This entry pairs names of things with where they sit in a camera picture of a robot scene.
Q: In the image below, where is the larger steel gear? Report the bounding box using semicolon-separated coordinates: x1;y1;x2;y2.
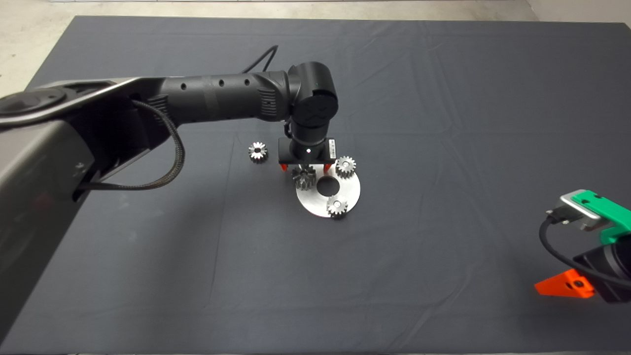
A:
291;165;317;191

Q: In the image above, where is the silver camera box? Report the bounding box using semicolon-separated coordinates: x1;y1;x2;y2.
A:
557;193;609;232

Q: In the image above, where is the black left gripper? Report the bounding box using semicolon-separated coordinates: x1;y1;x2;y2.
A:
279;137;337;175

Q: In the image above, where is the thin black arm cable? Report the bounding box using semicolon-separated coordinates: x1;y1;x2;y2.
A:
242;45;279;74

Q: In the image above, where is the round metal plate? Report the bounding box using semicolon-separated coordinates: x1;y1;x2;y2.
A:
296;165;361;218

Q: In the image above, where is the dark grey table cloth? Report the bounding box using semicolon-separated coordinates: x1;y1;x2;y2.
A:
0;15;631;355

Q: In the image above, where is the bright green camera mount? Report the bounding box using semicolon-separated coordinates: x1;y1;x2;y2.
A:
574;190;631;245

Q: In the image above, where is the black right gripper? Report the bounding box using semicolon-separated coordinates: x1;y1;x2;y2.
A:
535;245;631;303

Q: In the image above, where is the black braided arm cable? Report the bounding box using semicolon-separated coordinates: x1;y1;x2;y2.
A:
79;99;185;192

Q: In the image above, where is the black camera cable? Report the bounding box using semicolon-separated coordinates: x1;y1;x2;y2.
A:
538;210;631;290

